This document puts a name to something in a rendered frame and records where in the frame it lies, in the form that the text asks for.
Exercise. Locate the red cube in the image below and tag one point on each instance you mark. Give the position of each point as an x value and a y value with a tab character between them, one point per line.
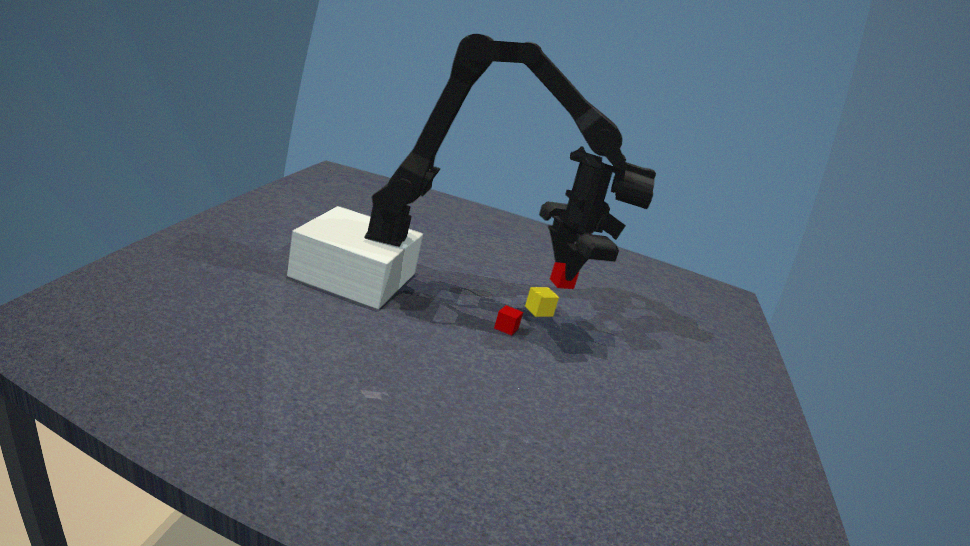
558	277
508	320

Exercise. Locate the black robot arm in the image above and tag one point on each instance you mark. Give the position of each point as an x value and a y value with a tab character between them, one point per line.
390	220

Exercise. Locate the yellow cube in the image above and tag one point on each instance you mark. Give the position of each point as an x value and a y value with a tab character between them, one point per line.
541	302

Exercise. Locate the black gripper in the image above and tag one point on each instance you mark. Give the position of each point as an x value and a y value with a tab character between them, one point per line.
576	221

